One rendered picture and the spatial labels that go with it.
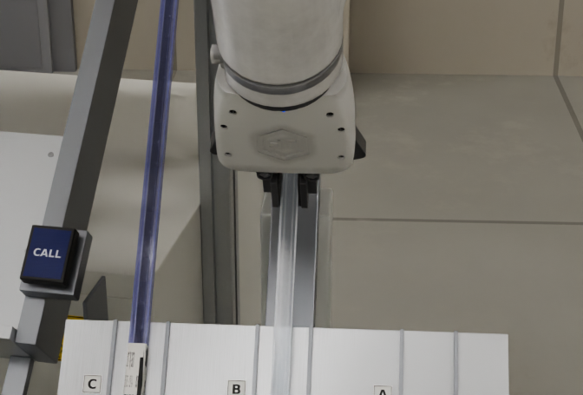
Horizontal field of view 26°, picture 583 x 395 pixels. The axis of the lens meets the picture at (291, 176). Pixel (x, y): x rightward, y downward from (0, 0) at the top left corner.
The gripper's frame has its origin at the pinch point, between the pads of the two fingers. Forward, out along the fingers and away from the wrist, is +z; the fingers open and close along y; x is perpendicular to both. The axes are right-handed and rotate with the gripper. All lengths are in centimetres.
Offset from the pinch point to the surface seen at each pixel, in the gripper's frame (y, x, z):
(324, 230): 2.5, 0.4, 9.0
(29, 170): -25.0, 7.9, 12.9
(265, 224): -2.5, 0.7, 8.7
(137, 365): -10.8, -14.9, 3.1
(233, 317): -11, 18, 64
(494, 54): 44, 189, 234
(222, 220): -12, 25, 53
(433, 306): 20, 63, 153
